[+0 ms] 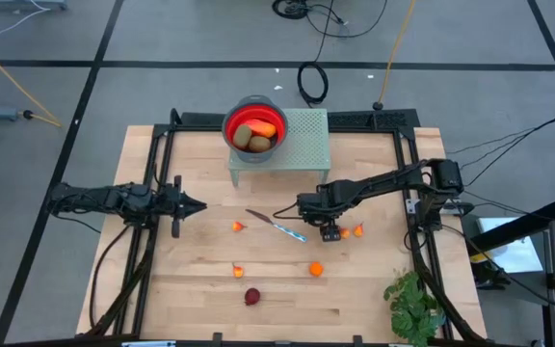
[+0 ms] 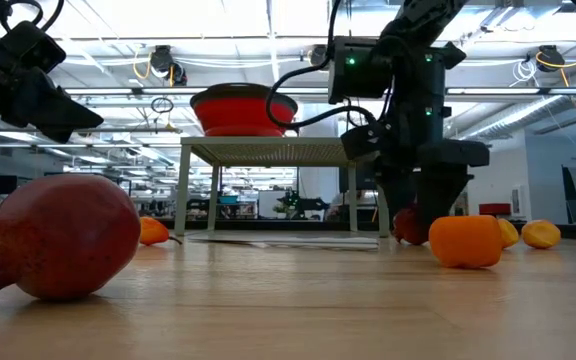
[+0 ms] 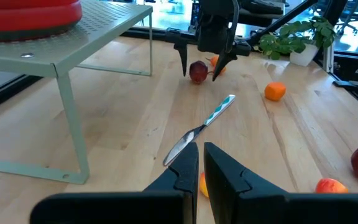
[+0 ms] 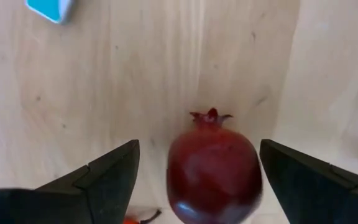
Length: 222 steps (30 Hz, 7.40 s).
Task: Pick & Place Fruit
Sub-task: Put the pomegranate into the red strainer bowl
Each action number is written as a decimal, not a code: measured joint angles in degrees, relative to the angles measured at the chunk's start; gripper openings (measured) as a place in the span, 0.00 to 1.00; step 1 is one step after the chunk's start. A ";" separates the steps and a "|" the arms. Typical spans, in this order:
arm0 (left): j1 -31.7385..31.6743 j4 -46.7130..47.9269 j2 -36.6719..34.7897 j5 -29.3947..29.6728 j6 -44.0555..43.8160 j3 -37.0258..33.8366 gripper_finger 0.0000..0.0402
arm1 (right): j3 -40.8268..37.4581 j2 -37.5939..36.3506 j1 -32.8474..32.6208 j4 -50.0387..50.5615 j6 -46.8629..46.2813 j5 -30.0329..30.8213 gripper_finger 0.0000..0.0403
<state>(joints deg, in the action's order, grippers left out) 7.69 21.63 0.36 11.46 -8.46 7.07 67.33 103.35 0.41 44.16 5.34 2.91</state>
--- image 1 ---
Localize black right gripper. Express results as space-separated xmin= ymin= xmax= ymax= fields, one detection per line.
xmin=296 ymin=191 xmax=352 ymax=243

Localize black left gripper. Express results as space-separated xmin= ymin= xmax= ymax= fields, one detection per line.
xmin=161 ymin=174 xmax=208 ymax=239

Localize brown kiwi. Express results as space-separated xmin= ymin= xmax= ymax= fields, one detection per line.
xmin=248 ymin=135 xmax=273 ymax=154
xmin=232 ymin=123 xmax=253 ymax=150

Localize red colander with grey rim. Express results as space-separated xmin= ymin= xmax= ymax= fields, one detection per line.
xmin=221 ymin=94 xmax=289 ymax=164

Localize green plant in white pot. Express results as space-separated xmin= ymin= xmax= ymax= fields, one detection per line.
xmin=383 ymin=269 xmax=447 ymax=347

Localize white sheet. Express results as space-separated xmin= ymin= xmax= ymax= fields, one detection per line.
xmin=469 ymin=216 xmax=544 ymax=275

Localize grey rolling base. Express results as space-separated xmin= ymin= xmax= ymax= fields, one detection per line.
xmin=0 ymin=0 xmax=68 ymax=12

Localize knife with blue striped handle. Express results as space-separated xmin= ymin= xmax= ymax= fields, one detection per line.
xmin=245 ymin=208 xmax=308 ymax=243

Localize black aluminium frame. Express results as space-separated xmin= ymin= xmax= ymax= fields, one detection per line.
xmin=84 ymin=108 xmax=489 ymax=347

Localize small white wire table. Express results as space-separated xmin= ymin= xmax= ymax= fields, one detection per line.
xmin=227 ymin=107 xmax=331 ymax=188

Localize black coiled cable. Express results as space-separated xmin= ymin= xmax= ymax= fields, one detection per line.
xmin=296 ymin=61 xmax=330 ymax=108

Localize yellow hanging cable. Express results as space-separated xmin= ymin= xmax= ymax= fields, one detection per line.
xmin=373 ymin=0 xmax=417 ymax=111

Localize yellow floor cable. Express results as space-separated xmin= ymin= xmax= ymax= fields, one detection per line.
xmin=0 ymin=37 xmax=63 ymax=129

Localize black cable bundle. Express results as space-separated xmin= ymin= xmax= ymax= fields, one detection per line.
xmin=271 ymin=0 xmax=388 ymax=40

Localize thin black cables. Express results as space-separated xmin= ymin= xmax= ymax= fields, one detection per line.
xmin=444 ymin=116 xmax=555 ymax=188

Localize white cable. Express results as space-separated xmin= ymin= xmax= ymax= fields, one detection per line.
xmin=0 ymin=0 xmax=51 ymax=47

